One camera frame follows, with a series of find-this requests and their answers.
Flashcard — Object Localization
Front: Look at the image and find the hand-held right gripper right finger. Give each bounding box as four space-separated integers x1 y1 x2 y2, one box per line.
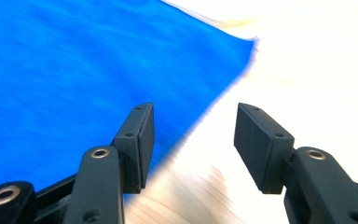
233 103 358 224

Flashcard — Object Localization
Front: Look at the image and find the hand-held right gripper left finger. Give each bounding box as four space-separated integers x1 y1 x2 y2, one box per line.
62 102 156 224

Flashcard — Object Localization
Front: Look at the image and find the blue cloth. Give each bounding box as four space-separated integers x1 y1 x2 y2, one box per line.
0 0 259 200

